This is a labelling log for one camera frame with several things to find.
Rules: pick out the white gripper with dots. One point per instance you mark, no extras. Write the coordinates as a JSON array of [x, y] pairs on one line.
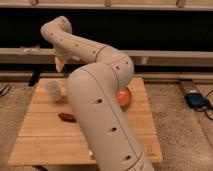
[[62, 56]]

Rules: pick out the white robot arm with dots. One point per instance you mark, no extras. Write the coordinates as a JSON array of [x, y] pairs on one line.
[[91, 93]]

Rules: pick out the black table leg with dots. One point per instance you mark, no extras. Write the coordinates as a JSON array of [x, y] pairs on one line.
[[34, 78]]

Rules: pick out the orange bowl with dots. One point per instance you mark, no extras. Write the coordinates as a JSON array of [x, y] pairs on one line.
[[124, 97]]

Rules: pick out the blue power box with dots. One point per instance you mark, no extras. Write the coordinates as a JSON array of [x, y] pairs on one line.
[[195, 100]]

